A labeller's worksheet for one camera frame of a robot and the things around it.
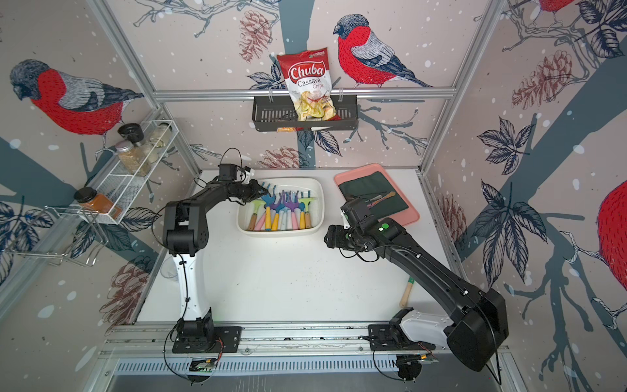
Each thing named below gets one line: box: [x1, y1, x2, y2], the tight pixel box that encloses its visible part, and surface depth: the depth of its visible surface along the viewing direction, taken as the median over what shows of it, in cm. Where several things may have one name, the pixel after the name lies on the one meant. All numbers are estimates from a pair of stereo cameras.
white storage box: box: [236, 178, 325, 238], surface depth 106 cm
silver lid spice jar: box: [115, 140, 152, 177], surface depth 74 cm
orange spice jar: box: [73, 187, 123, 219], surface depth 62 cm
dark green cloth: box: [337, 170, 410, 219], surface depth 116 cm
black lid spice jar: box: [117, 122, 145, 147], surface depth 76 cm
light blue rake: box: [279, 205, 291, 232], surface depth 104 cm
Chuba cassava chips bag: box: [276, 47, 342, 122], surface depth 85 cm
